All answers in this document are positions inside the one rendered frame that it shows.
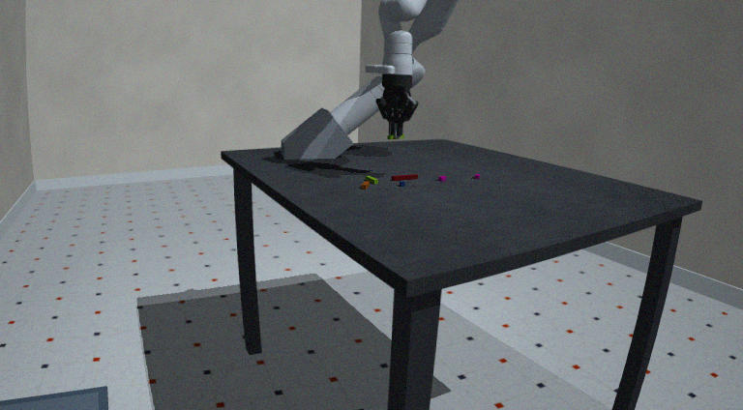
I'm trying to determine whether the red rod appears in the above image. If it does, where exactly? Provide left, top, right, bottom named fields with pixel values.
left=392, top=174, right=418, bottom=181

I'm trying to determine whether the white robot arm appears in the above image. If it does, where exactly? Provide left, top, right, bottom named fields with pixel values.
left=330, top=0, right=459, bottom=135

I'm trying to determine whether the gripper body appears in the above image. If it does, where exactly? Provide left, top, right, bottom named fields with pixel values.
left=382, top=74, right=412, bottom=109

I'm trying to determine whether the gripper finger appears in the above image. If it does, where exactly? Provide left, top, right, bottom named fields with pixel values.
left=376, top=95, right=395, bottom=135
left=393, top=94, right=418, bottom=138

